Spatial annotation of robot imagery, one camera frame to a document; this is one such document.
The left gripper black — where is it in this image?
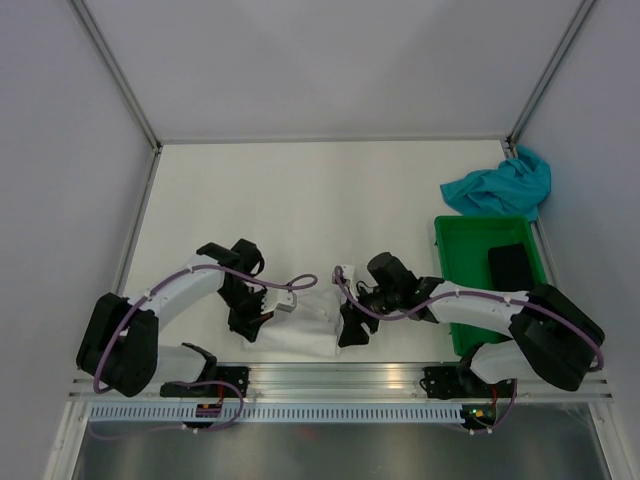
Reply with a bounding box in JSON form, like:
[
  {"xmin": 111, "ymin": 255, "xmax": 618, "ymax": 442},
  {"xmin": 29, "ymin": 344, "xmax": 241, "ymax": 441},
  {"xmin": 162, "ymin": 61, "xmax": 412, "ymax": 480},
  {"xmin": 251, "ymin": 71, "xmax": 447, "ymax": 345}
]
[{"xmin": 216, "ymin": 281, "xmax": 274, "ymax": 343}]

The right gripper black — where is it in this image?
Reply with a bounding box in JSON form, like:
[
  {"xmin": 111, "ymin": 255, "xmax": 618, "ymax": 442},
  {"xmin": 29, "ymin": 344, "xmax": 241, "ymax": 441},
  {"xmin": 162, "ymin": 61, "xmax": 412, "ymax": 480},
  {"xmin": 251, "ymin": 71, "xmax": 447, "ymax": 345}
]
[{"xmin": 338, "ymin": 282, "xmax": 400, "ymax": 347}]

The white t shirt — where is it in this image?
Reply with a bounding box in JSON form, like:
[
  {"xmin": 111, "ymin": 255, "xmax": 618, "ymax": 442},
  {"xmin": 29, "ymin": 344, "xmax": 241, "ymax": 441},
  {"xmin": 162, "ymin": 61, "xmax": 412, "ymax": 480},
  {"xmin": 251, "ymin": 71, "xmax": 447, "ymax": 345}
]
[{"xmin": 243, "ymin": 288, "xmax": 343, "ymax": 358}]

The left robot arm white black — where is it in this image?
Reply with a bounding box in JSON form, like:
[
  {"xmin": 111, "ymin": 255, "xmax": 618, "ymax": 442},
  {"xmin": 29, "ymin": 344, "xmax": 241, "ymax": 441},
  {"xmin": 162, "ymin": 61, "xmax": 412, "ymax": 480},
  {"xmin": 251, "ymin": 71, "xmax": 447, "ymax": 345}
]
[{"xmin": 76, "ymin": 239, "xmax": 274, "ymax": 397}]

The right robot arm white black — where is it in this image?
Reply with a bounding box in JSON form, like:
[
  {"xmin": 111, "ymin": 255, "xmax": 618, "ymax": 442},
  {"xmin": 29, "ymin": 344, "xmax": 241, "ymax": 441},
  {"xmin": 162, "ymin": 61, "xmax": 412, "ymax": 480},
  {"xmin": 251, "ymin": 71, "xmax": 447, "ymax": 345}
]
[{"xmin": 332, "ymin": 252, "xmax": 605, "ymax": 395}]

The green plastic bin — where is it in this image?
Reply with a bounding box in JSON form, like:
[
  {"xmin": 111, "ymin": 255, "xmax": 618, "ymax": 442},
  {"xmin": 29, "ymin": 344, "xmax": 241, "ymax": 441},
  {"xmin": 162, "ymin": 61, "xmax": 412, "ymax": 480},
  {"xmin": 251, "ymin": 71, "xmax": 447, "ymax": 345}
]
[{"xmin": 432, "ymin": 214, "xmax": 551, "ymax": 357}]

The black rolled t shirt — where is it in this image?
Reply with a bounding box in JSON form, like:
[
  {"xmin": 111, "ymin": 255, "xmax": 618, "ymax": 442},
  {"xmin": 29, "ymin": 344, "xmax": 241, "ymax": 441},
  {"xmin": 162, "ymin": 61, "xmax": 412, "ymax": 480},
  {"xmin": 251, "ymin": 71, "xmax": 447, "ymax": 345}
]
[{"xmin": 488, "ymin": 243, "xmax": 534, "ymax": 292}]

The teal t shirt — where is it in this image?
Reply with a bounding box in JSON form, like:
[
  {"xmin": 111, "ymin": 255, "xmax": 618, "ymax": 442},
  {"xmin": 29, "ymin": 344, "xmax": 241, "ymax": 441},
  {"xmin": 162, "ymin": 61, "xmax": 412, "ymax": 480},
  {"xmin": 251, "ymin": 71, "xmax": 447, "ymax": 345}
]
[{"xmin": 440, "ymin": 146, "xmax": 552, "ymax": 222}]

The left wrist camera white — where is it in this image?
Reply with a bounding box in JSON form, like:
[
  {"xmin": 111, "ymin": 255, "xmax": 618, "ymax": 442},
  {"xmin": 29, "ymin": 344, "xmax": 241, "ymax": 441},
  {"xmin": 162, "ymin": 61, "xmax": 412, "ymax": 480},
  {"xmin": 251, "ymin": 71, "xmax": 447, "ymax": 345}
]
[{"xmin": 261, "ymin": 289, "xmax": 297, "ymax": 314}]

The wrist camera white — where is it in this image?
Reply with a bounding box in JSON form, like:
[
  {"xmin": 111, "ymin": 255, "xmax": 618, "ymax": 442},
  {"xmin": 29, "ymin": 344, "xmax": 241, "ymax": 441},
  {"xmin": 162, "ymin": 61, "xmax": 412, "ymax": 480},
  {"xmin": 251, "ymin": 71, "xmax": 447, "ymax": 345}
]
[
  {"xmin": 332, "ymin": 265, "xmax": 357, "ymax": 296},
  {"xmin": 261, "ymin": 289, "xmax": 297, "ymax": 314}
]

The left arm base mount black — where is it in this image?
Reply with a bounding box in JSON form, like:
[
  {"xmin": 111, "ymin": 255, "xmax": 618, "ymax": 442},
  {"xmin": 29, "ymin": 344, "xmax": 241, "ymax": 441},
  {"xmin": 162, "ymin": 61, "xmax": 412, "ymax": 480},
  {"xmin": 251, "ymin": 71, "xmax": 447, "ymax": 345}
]
[{"xmin": 160, "ymin": 366, "xmax": 250, "ymax": 400}]

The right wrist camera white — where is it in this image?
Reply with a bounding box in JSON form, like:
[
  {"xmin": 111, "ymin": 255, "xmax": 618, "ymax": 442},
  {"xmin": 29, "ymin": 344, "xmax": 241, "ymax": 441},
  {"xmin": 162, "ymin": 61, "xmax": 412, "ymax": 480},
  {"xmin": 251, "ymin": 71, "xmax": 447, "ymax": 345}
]
[{"xmin": 332, "ymin": 265, "xmax": 357, "ymax": 296}]

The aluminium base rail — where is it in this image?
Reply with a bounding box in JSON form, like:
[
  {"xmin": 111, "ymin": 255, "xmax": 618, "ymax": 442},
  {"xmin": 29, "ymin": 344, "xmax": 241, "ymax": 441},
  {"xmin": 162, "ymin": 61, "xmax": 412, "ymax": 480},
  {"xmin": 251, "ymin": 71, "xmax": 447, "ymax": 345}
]
[{"xmin": 69, "ymin": 360, "xmax": 614, "ymax": 402}]

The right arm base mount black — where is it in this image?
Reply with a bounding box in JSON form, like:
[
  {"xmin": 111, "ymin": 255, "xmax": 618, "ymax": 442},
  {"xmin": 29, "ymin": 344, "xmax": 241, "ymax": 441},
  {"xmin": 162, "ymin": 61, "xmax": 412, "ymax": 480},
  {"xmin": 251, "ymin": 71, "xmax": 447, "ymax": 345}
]
[{"xmin": 419, "ymin": 365, "xmax": 513, "ymax": 400}]

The white slotted cable duct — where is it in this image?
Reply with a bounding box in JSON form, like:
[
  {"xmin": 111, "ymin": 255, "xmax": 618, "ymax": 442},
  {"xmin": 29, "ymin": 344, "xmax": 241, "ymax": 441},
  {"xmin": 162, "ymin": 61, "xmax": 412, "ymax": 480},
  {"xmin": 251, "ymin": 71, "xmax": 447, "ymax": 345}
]
[{"xmin": 89, "ymin": 402, "xmax": 464, "ymax": 424}]

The right aluminium frame post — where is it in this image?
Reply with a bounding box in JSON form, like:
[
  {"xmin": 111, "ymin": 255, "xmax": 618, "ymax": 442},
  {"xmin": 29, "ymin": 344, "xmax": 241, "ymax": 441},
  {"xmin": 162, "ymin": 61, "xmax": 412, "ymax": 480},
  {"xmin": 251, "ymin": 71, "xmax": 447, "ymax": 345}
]
[{"xmin": 502, "ymin": 0, "xmax": 599, "ymax": 158}]

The aluminium frame post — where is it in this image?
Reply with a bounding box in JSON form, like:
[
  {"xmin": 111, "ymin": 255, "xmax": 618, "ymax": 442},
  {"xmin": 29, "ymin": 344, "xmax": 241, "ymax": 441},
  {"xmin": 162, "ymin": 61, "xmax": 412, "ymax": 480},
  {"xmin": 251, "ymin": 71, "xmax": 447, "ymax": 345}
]
[
  {"xmin": 67, "ymin": 0, "xmax": 162, "ymax": 153},
  {"xmin": 502, "ymin": 0, "xmax": 599, "ymax": 158}
]

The left aluminium frame post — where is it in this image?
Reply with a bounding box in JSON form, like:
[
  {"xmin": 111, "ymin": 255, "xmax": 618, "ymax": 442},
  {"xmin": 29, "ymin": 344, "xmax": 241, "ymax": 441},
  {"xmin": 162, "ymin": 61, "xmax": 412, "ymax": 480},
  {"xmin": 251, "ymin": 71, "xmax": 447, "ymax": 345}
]
[{"xmin": 67, "ymin": 0, "xmax": 162, "ymax": 153}]

